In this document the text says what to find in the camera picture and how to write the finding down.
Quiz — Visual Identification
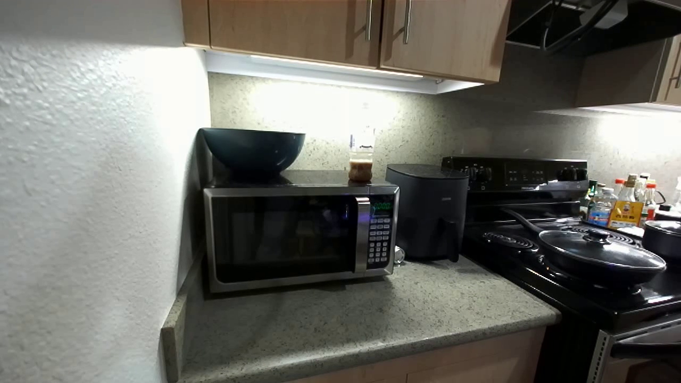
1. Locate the wooden wall cabinet beside hood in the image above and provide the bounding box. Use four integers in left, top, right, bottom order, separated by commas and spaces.
576, 35, 681, 112

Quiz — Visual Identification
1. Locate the black air fryer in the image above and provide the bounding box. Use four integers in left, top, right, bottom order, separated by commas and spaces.
385, 162, 473, 267

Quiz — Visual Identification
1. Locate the black stainless kitchen stove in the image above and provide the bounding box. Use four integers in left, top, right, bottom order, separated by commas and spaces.
440, 156, 681, 383

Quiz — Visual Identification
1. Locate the wooden wall cabinet door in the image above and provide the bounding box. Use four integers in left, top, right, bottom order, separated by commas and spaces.
207, 0, 385, 70

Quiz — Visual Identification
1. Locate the clear bottle with blue label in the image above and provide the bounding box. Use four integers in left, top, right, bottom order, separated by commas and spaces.
585, 182, 618, 231

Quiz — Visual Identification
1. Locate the light grey hood fixture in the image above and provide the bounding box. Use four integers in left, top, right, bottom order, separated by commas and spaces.
594, 0, 631, 32

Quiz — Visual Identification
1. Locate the black range hood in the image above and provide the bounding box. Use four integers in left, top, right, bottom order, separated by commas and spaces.
504, 0, 681, 60

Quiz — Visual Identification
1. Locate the black frying pan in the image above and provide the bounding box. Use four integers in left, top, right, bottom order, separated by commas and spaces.
499, 206, 669, 289

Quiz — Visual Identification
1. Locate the metal bar wall cabinet handle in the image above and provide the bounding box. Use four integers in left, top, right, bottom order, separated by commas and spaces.
400, 0, 414, 47
362, 0, 377, 43

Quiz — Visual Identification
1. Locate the dark skillet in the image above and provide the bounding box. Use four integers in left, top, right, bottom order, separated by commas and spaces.
531, 177, 593, 204

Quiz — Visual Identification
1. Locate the red-capped sauce bottle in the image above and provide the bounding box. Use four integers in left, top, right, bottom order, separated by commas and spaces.
642, 182, 662, 223

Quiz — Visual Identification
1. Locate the glass jar with brown contents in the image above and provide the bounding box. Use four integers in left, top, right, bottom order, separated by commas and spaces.
347, 126, 379, 189

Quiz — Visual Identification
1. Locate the stainless black microwave oven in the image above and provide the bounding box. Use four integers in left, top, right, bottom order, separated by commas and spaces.
201, 169, 403, 298

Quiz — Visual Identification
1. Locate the large dark blue bowl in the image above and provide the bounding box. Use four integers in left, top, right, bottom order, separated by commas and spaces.
201, 126, 309, 185

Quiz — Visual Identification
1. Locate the black cooking pot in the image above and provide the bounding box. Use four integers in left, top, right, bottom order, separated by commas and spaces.
642, 220, 681, 263

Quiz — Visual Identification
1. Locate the wide wooden base cabinet door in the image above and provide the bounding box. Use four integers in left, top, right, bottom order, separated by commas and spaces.
404, 327, 550, 383

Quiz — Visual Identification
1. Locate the yellow oil bottle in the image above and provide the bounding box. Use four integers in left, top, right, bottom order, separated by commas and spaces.
612, 176, 647, 231

